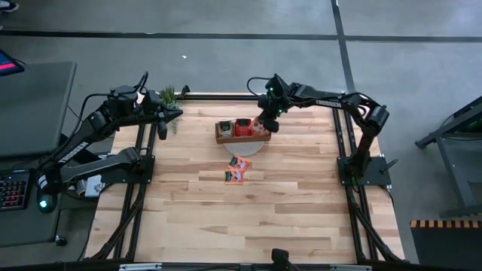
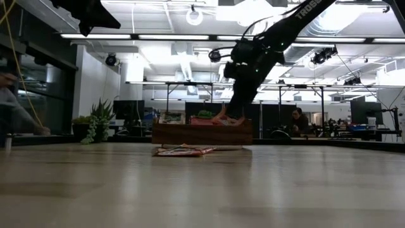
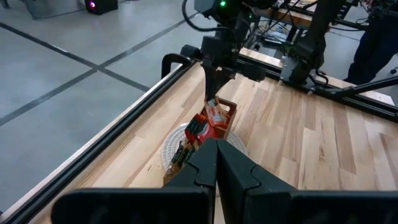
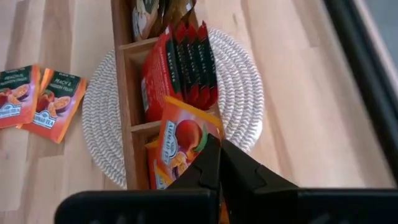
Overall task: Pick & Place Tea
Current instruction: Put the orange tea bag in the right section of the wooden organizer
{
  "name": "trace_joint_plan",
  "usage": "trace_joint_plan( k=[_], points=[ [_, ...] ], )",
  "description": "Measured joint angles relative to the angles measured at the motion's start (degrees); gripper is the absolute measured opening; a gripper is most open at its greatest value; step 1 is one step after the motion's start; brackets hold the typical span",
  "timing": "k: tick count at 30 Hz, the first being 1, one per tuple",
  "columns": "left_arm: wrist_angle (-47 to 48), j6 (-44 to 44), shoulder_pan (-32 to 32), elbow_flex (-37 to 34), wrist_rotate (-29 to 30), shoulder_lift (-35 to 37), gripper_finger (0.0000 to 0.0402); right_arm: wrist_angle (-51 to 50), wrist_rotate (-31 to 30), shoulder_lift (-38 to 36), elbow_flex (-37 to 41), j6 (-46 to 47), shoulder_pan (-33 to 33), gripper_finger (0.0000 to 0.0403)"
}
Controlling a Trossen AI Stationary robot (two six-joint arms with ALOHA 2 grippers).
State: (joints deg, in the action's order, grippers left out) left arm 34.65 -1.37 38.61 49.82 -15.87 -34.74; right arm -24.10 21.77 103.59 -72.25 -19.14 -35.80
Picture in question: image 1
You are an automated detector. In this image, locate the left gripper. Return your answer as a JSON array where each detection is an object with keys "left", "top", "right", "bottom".
[{"left": 139, "top": 89, "right": 185, "bottom": 124}]

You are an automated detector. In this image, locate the orange peach tea packet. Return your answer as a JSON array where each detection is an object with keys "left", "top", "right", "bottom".
[
  {"left": 227, "top": 154, "right": 252, "bottom": 172},
  {"left": 224, "top": 169, "right": 246, "bottom": 186},
  {"left": 250, "top": 118, "right": 271, "bottom": 137}
]

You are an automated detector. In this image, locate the red strawberry tea packet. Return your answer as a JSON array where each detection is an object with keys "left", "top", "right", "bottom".
[{"left": 234, "top": 117, "right": 253, "bottom": 137}]

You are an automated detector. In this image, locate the beige vanilla tea packet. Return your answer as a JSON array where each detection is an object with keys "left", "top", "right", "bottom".
[{"left": 218, "top": 120, "right": 233, "bottom": 139}]

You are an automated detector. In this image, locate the wooden three-compartment tea box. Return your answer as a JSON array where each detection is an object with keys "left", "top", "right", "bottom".
[{"left": 215, "top": 118, "right": 272, "bottom": 145}]

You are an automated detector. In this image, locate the potted green succulent plant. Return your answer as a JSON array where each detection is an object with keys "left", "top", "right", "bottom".
[{"left": 157, "top": 84, "right": 182, "bottom": 135}]

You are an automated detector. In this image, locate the white round plate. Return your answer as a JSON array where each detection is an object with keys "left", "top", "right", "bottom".
[{"left": 222, "top": 142, "right": 266, "bottom": 157}]

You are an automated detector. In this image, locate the white printed carton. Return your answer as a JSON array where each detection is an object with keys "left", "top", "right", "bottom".
[{"left": 77, "top": 175, "right": 106, "bottom": 199}]

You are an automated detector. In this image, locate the dark grey desk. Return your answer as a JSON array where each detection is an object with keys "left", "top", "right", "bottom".
[{"left": 0, "top": 61, "right": 78, "bottom": 248}]

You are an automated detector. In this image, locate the black computer mouse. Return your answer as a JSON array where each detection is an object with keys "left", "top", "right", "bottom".
[{"left": 36, "top": 191, "right": 59, "bottom": 215}]

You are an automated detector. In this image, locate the black metal stand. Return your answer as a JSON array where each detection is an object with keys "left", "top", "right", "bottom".
[{"left": 415, "top": 96, "right": 482, "bottom": 219}]

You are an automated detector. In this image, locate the small black device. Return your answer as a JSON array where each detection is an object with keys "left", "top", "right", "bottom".
[{"left": 270, "top": 248, "right": 298, "bottom": 271}]

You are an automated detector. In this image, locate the dark computer screen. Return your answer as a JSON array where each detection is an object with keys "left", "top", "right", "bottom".
[{"left": 0, "top": 48, "right": 26, "bottom": 78}]

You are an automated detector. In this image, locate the backlit black keyboard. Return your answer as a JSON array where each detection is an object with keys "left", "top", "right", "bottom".
[{"left": 0, "top": 168, "right": 34, "bottom": 212}]

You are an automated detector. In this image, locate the person's shoe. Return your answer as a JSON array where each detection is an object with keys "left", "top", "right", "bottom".
[{"left": 0, "top": 0, "right": 20, "bottom": 14}]

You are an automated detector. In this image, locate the black case with striped edge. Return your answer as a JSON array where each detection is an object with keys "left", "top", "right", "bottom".
[{"left": 409, "top": 219, "right": 482, "bottom": 271}]

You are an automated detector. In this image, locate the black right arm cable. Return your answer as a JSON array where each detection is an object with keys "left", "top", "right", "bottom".
[{"left": 246, "top": 76, "right": 273, "bottom": 97}]

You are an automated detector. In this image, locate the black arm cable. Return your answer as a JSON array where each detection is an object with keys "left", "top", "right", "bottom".
[
  {"left": 246, "top": 76, "right": 273, "bottom": 97},
  {"left": 73, "top": 71, "right": 150, "bottom": 127}
]

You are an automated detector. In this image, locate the black aluminium table frame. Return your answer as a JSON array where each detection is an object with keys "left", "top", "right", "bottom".
[{"left": 84, "top": 84, "right": 406, "bottom": 264}]

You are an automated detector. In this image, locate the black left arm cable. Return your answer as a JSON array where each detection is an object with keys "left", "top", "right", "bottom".
[{"left": 73, "top": 71, "right": 150, "bottom": 127}]

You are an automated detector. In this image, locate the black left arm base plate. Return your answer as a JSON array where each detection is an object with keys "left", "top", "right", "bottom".
[{"left": 100, "top": 154, "right": 156, "bottom": 184}]

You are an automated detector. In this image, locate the thin black power cable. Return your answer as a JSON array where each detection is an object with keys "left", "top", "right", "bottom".
[{"left": 66, "top": 105, "right": 82, "bottom": 122}]

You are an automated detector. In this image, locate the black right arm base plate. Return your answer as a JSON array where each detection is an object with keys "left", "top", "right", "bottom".
[{"left": 337, "top": 156, "right": 392, "bottom": 187}]

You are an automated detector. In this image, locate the silver metal bracket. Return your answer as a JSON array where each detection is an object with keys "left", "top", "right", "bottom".
[
  {"left": 119, "top": 263, "right": 163, "bottom": 271},
  {"left": 330, "top": 264, "right": 373, "bottom": 271}
]

